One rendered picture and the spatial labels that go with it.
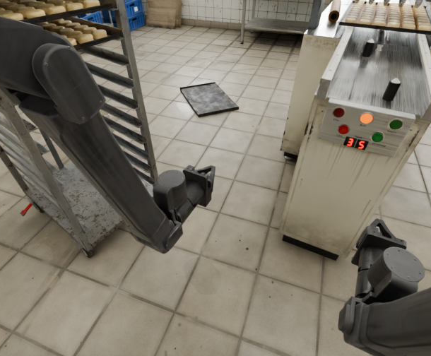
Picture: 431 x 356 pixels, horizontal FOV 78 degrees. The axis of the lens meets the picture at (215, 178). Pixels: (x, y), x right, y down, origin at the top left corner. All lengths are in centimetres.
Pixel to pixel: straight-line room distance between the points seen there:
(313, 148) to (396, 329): 75
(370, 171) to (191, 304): 92
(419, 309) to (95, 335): 121
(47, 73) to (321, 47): 148
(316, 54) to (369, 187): 82
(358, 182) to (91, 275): 126
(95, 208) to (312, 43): 143
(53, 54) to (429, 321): 42
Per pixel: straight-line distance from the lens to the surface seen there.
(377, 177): 111
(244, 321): 131
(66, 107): 29
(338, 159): 107
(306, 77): 170
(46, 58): 27
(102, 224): 148
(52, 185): 114
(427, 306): 37
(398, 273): 49
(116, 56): 121
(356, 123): 96
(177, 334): 130
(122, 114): 137
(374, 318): 46
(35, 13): 102
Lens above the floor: 123
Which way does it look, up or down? 43 degrees down
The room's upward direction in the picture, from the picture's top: straight up
